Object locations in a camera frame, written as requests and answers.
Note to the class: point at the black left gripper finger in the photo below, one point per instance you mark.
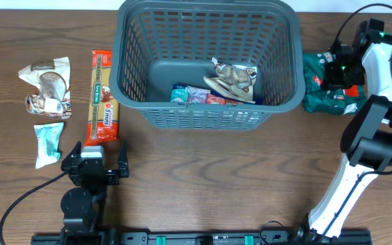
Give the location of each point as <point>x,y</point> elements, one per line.
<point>122,158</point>
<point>76,150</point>

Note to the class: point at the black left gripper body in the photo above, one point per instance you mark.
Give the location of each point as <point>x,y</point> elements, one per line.
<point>112,177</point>

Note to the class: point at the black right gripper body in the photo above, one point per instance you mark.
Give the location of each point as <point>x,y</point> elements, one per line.
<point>349,72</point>

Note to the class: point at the green Nescafe coffee bag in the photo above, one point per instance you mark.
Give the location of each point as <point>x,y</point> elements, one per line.
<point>336,102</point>

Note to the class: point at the small light teal packet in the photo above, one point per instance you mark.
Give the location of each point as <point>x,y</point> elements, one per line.
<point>48,143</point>

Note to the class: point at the San Remo spaghetti packet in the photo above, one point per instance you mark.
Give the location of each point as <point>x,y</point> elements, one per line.
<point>103,112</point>

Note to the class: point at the Kleenex tissue multipack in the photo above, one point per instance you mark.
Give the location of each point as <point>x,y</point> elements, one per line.
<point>189,94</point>

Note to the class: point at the beige dried mushroom bag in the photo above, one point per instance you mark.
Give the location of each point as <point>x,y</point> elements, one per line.
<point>233,81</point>

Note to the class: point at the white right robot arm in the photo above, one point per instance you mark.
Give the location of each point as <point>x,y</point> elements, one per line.
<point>366,143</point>

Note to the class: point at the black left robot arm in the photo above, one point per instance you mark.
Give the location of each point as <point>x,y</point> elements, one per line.
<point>83,206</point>

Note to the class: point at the grey plastic basket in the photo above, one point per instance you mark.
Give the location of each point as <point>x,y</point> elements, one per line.
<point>159,44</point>

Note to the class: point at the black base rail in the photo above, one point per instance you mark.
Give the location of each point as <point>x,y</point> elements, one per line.
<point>274,236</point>

